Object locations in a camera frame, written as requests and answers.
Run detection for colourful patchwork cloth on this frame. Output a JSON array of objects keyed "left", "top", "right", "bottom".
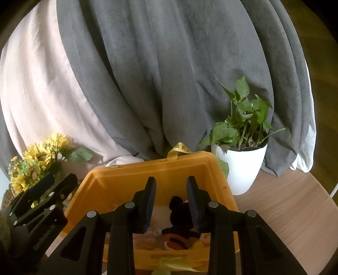
[{"left": 105, "top": 206, "right": 212, "bottom": 252}]

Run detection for black plush toy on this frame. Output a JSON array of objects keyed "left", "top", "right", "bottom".
[{"left": 161, "top": 196, "right": 201, "bottom": 250}]

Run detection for sunflower bouquet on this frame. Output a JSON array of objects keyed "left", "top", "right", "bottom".
[{"left": 9, "top": 132, "right": 94, "bottom": 197}]

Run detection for orange plastic storage box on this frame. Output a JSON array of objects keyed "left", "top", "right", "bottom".
[{"left": 59, "top": 151, "right": 240, "bottom": 272}]

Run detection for green felt leaf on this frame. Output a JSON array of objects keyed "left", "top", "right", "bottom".
[{"left": 151, "top": 257, "right": 201, "bottom": 275}]

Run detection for white ribbed plant pot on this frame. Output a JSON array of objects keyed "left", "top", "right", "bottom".
[{"left": 211, "top": 144, "right": 267, "bottom": 195}]

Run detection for green potted plant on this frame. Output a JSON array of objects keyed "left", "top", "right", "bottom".
[{"left": 198, "top": 76, "right": 291, "bottom": 178}]

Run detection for pale pink curtain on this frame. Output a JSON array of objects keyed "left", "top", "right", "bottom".
[{"left": 1, "top": 1, "right": 140, "bottom": 178}]

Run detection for grey curtain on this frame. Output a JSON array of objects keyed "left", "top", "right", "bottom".
[{"left": 1, "top": 1, "right": 316, "bottom": 176}]

